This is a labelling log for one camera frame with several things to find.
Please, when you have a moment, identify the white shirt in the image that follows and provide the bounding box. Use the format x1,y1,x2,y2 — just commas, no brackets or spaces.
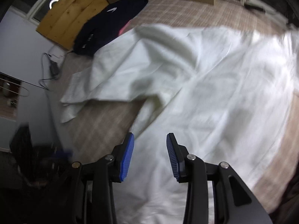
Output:
61,24,298,223

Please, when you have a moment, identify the pink plaid bed sheet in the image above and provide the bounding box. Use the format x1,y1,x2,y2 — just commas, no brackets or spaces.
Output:
53,0,298,212

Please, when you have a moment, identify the black bag with logo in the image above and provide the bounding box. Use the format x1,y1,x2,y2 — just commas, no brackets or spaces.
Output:
73,0,149,57

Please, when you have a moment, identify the pine wood panel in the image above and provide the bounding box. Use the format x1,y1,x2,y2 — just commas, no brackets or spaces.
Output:
36,0,108,50

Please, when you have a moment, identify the black charger with cable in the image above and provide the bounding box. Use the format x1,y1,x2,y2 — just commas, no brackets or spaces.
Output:
38,53,64,91

